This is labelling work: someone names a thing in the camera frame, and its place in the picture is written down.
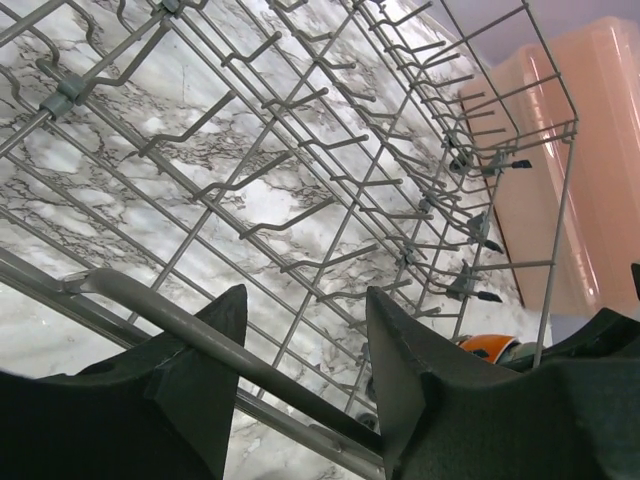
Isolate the grey wire dish rack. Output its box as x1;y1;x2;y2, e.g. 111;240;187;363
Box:
0;0;580;480

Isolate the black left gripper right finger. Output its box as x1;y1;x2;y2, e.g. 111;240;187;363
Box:
366;287;639;479

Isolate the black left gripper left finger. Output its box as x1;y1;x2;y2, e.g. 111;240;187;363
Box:
0;283;249;480

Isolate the blue floral orange bowl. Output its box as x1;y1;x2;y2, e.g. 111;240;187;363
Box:
456;334;521;364

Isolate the pink translucent plastic storage box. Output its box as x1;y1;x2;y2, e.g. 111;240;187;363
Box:
460;17;639;316

